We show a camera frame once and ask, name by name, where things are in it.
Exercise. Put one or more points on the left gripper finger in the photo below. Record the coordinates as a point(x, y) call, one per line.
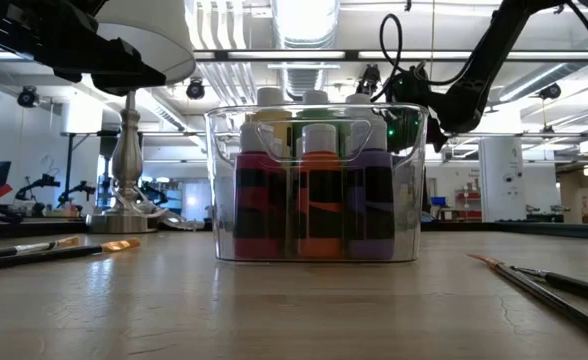
point(134, 80)
point(119, 55)

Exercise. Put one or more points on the white shade table lamp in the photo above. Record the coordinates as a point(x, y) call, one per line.
point(126, 160)

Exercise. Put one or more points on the small magenta paint bottle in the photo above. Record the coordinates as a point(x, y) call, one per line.
point(254, 235)

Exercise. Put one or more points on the black ceiling spotlight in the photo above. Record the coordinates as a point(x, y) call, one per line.
point(370, 75)
point(194, 89)
point(549, 91)
point(28, 96)

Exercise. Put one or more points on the large yellow paint bottle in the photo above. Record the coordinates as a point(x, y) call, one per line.
point(271, 96)

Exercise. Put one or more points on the white cylindrical column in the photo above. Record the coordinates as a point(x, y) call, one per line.
point(504, 190)

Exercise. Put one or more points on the red background shelf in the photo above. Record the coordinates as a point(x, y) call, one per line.
point(469, 200)

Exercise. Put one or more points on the black ceiling rail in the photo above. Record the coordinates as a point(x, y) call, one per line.
point(351, 55)

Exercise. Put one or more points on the black background robot arm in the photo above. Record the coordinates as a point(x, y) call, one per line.
point(76, 190)
point(36, 187)

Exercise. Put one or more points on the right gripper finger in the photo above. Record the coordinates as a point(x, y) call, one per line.
point(436, 136)

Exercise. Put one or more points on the black metal table frame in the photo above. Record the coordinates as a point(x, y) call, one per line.
point(24, 231)

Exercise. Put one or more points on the clear plastic bin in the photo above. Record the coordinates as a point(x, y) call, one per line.
point(409, 240)

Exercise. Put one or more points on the black brush silver ferrule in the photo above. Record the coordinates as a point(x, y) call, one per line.
point(31, 248)

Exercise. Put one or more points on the fan brush orange bristles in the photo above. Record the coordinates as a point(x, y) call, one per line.
point(484, 260)

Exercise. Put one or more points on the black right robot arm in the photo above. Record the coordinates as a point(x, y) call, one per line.
point(484, 60)

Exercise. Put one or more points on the silver ventilation duct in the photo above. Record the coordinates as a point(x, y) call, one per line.
point(304, 80)

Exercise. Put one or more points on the large white paint bottle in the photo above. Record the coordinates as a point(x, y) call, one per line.
point(358, 98)

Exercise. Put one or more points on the black brush orange bristles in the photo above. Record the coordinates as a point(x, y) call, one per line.
point(121, 245)

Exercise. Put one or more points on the short brush silver ferrule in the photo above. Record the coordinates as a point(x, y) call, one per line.
point(574, 285)

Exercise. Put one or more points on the long ceiling light strip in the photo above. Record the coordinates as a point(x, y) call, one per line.
point(284, 54)
point(424, 54)

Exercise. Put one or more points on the small orange paint bottle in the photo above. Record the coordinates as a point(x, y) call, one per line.
point(319, 245)

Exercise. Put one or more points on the white wall box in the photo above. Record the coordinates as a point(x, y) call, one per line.
point(81, 117)

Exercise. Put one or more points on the large green paint bottle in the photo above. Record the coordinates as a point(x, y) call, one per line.
point(315, 97)

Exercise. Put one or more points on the black T stand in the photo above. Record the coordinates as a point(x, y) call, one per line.
point(69, 170)

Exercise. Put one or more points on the small purple paint bottle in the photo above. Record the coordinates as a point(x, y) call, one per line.
point(369, 247)

